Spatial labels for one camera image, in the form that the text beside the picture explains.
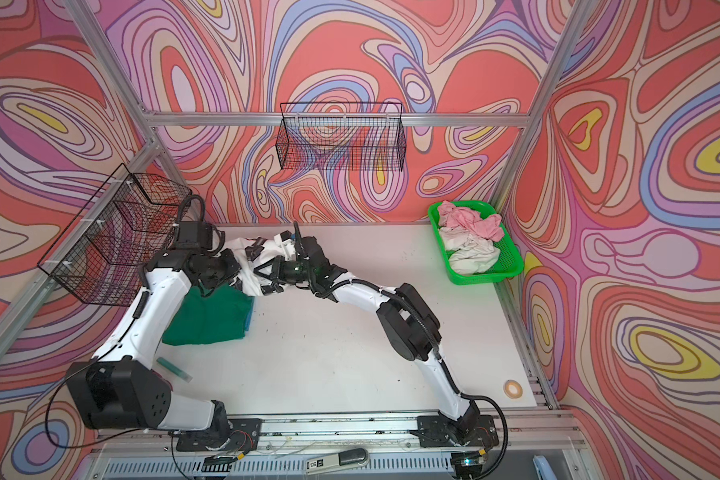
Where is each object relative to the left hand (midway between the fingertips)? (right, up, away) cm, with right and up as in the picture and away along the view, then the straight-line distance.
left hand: (242, 265), depth 83 cm
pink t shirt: (+80, +13, +26) cm, 85 cm away
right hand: (+5, -4, -1) cm, 6 cm away
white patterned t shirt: (+74, +3, +23) cm, 77 cm away
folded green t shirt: (-10, -16, +8) cm, 20 cm away
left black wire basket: (-30, +3, -11) cm, 32 cm away
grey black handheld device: (+30, -43, -16) cm, 55 cm away
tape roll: (+75, -34, -2) cm, 82 cm away
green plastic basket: (+85, -1, +20) cm, 87 cm away
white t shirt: (+2, +4, 0) cm, 4 cm away
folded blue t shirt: (-3, -12, +13) cm, 18 cm away
